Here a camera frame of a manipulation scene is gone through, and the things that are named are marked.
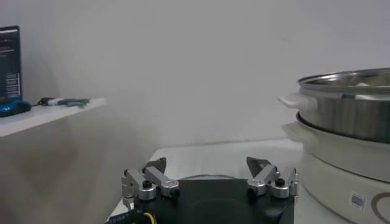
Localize white electric cooker base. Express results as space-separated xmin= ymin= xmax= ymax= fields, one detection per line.
xmin=282 ymin=121 xmax=390 ymax=224

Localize stainless steel steamer basket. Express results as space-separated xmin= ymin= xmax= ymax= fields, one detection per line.
xmin=277 ymin=67 xmax=390 ymax=144

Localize blue computer mouse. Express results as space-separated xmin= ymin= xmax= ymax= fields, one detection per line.
xmin=0 ymin=99 xmax=32 ymax=118

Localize white side table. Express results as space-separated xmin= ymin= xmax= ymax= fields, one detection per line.
xmin=0 ymin=97 xmax=107 ymax=138

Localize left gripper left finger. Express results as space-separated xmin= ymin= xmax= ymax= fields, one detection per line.
xmin=121 ymin=156 xmax=180 ymax=211

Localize black screen display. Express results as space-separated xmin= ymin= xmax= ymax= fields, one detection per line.
xmin=0 ymin=25 xmax=22 ymax=102

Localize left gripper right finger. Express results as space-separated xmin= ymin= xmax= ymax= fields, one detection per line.
xmin=246 ymin=156 xmax=299 ymax=200

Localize green hand tool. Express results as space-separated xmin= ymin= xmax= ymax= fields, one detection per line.
xmin=57 ymin=97 xmax=91 ymax=108

